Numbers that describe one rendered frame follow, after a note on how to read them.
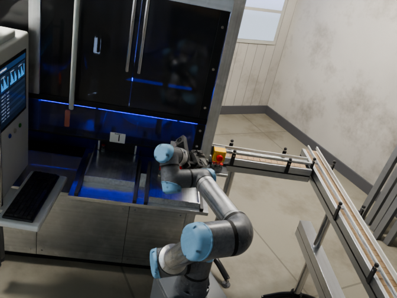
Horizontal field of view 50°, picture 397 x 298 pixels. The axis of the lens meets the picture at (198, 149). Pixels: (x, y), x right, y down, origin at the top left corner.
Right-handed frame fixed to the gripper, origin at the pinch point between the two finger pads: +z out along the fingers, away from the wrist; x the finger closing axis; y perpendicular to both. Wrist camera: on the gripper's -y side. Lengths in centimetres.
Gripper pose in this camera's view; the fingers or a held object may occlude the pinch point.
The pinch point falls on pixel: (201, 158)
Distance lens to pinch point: 193.6
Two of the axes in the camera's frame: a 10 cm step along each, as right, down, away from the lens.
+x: 7.9, -5.1, -3.4
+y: 4.0, 8.5, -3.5
